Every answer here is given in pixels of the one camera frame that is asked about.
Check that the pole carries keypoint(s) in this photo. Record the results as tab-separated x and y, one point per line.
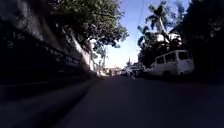
104	58

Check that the dark asphalt road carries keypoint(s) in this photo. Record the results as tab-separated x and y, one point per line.
140	103

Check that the large leafy tree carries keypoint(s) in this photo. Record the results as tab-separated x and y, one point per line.
90	20

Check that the white van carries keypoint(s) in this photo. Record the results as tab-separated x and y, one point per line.
173	62

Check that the palm tree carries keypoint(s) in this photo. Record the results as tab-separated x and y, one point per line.
160	20

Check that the concrete roadside strip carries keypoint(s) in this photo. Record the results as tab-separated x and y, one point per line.
36	103

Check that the dark trees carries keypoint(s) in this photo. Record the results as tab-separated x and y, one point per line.
206	36

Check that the long grey wall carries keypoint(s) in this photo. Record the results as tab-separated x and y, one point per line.
36	50

